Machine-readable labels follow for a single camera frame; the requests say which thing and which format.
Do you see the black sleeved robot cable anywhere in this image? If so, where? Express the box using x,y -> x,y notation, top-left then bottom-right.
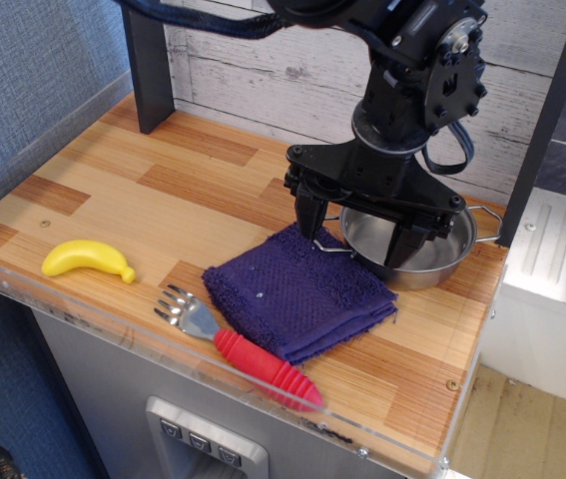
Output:
115,0 -> 283,41

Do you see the dark left frame post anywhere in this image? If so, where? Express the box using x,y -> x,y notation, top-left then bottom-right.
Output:
121,6 -> 175,134

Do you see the white ribbed side appliance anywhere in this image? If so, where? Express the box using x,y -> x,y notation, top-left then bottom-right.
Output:
480,189 -> 566,399

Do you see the purple cloth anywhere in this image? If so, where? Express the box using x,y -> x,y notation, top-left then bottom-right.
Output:
202,225 -> 397,365

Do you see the stainless steel pot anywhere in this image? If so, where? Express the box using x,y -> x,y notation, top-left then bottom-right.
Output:
313,205 -> 503,290

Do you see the dark frame post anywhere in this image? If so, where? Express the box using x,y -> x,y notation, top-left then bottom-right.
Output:
121,6 -> 175,134
496,40 -> 566,247

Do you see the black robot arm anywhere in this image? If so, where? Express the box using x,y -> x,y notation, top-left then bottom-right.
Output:
273,1 -> 487,268

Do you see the silver button control panel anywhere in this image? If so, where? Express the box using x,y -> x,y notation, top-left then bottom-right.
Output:
146,396 -> 270,478

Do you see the red handled metal fork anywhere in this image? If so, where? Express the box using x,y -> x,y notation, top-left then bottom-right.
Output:
155,284 -> 323,412

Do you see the yellow toy banana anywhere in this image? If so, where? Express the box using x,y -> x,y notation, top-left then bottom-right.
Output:
41,239 -> 136,283

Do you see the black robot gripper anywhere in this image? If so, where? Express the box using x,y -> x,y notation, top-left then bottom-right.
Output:
284,102 -> 465,268

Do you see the clear acrylic front guard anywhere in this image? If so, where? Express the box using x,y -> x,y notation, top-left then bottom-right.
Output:
0,244 -> 507,478

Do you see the dark right frame post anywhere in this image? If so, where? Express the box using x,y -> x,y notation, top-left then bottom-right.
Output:
496,40 -> 566,247

